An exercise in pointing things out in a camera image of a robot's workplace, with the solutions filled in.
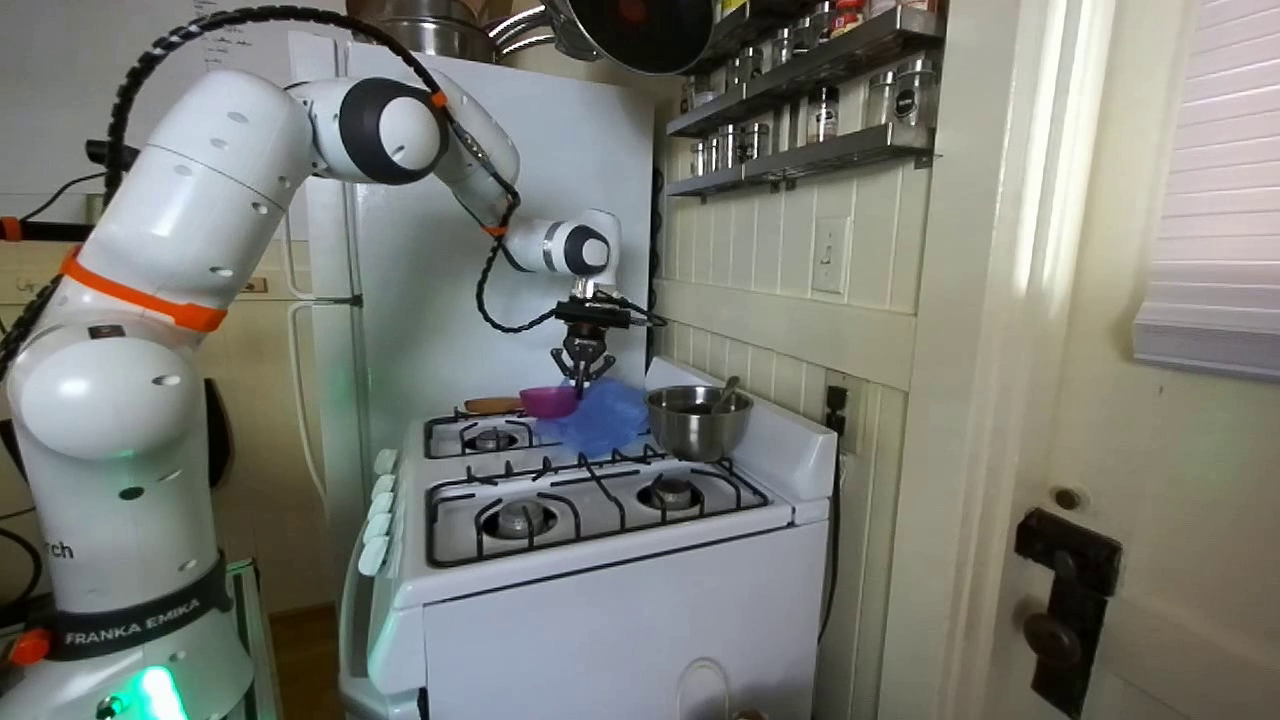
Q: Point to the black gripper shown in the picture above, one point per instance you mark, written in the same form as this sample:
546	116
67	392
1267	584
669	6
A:
586	340

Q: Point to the silver spoon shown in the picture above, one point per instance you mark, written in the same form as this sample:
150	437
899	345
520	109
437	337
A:
728	390

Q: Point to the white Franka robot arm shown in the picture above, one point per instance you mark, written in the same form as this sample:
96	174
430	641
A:
134	333

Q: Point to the blue plastic cloth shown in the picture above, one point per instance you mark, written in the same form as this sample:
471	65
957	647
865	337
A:
607	421

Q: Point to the short black burner grate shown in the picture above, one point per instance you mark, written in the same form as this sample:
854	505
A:
486	437

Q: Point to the steel cooking pot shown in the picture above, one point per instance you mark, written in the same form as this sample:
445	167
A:
700	424

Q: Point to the long black burner grate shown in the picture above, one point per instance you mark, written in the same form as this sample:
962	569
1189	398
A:
586	505

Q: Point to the white refrigerator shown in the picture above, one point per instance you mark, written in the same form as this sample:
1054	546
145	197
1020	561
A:
402	333

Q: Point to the white stove knob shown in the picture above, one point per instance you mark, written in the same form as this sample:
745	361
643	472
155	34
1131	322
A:
377	525
380	493
372	559
384	463

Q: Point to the white gas stove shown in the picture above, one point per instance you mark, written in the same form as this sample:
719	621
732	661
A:
627	626

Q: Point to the black round object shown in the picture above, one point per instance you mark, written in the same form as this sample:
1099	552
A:
223	432

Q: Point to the black door lock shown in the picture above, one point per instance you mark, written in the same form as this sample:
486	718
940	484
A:
1067	603

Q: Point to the cream panel door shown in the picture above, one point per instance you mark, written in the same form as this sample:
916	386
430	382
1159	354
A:
1175	533

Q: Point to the white window blind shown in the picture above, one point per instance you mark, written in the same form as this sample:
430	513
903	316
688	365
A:
1214	203

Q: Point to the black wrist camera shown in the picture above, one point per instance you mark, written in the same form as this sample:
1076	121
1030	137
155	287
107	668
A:
607	310

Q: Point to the black wall plug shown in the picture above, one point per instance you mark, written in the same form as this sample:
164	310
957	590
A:
838	405

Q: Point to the white wall switch plate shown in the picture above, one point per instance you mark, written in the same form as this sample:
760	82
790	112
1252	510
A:
830	252

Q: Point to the metal wall spice rack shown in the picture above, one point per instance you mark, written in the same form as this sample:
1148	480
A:
814	154

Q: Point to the black camera clamp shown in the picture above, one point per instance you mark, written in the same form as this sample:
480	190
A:
107	154

